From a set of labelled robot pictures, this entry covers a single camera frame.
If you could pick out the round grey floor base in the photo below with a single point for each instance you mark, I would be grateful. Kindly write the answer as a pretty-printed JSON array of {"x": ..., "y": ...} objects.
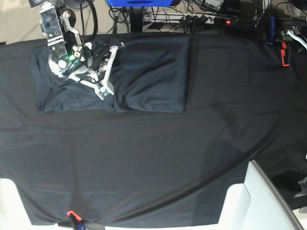
[{"x": 78, "y": 4}]

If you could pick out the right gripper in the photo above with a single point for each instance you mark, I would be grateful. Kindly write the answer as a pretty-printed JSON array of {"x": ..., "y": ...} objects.
[{"x": 70, "y": 53}]

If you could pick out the black stand column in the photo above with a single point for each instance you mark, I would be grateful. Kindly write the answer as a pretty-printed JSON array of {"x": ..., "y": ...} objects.
[{"x": 136, "y": 15}]

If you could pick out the black table cloth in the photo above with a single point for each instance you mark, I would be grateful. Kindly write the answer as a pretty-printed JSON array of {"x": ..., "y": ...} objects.
[{"x": 142, "y": 169}]

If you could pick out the dark grey T-shirt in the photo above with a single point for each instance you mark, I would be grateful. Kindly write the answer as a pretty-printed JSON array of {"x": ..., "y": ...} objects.
[{"x": 149, "y": 74}]

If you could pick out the white foam block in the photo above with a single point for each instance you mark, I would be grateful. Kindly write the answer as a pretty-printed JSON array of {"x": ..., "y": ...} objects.
[
  {"x": 13, "y": 215},
  {"x": 256, "y": 204}
]

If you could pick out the white foam block left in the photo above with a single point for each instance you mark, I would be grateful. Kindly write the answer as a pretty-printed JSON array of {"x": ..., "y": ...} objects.
[{"x": 13, "y": 215}]

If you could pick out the blue clamp handle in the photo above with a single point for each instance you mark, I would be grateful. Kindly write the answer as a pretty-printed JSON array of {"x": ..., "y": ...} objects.
[{"x": 270, "y": 30}]

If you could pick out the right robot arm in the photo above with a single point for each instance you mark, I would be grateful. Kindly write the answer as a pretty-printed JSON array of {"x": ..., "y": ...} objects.
[{"x": 101, "y": 58}]

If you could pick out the orange black clamp right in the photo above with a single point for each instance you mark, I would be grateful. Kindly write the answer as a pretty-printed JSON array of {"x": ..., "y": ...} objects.
[{"x": 286, "y": 53}]

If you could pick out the white power strip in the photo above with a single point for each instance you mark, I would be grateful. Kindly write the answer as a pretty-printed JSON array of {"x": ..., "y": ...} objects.
[{"x": 205, "y": 18}]

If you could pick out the blue plastic box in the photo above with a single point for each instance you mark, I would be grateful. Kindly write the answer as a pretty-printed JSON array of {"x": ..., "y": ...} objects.
[{"x": 140, "y": 3}]

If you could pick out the white foam block right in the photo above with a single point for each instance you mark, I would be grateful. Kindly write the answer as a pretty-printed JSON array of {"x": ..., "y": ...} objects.
[{"x": 256, "y": 204}]

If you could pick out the orange blue clamp bottom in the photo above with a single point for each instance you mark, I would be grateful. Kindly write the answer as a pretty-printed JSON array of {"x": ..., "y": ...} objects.
[{"x": 76, "y": 221}]

